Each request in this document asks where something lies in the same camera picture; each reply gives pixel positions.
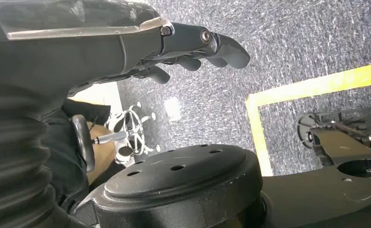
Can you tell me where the person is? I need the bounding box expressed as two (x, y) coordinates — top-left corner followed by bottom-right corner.
(42, 99), (117, 205)

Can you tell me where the white panel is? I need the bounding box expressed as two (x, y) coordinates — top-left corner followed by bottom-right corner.
(68, 82), (124, 126)

